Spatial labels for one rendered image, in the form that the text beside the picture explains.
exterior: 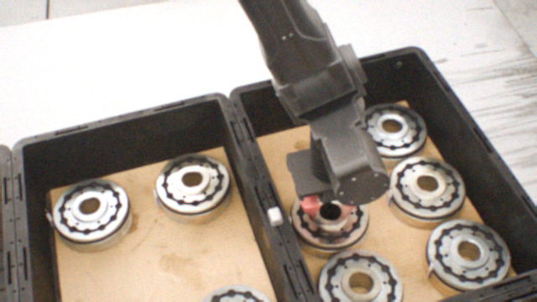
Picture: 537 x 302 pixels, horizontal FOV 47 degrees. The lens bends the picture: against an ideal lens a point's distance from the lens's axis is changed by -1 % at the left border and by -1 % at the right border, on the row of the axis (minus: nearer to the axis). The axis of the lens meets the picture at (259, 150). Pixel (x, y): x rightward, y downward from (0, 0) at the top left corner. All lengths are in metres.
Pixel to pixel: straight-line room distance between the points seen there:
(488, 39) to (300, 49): 0.85
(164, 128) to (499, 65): 0.71
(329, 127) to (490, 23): 0.84
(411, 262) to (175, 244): 0.31
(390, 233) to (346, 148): 0.27
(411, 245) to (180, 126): 0.36
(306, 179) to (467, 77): 0.61
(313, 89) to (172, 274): 0.34
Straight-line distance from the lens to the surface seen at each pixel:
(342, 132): 0.62
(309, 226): 0.82
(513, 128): 1.21
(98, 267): 0.86
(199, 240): 0.85
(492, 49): 1.36
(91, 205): 0.90
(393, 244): 0.85
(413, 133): 0.93
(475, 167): 0.88
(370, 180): 0.62
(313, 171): 0.74
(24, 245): 0.79
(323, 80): 0.61
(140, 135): 0.90
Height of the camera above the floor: 1.55
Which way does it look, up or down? 50 degrees down
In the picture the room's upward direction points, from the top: 3 degrees counter-clockwise
